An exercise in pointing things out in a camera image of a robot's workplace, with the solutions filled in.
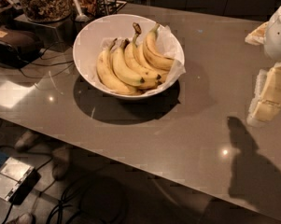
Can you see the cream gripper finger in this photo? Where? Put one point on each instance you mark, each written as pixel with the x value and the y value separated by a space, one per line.
pixel 256 37
pixel 266 103

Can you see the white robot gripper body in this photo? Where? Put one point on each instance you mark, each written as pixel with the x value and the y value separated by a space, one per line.
pixel 278 32

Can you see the yellow banana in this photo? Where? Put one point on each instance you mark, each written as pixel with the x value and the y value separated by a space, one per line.
pixel 144 62
pixel 148 74
pixel 151 52
pixel 126 74
pixel 108 77

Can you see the white ceramic bowl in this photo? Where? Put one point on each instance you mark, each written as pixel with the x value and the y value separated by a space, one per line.
pixel 97 35

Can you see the metal scoop in cup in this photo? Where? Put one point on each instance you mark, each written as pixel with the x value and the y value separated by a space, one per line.
pixel 81 19

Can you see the glass jar of nuts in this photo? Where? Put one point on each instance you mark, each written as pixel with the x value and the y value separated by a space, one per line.
pixel 42 11

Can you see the black device with label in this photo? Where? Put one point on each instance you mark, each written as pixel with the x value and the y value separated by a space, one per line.
pixel 18 48

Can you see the silver box on floor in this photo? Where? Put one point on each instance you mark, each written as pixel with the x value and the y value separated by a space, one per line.
pixel 17 179

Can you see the black wire rack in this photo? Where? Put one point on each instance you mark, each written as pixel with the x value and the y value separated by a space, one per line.
pixel 108 7

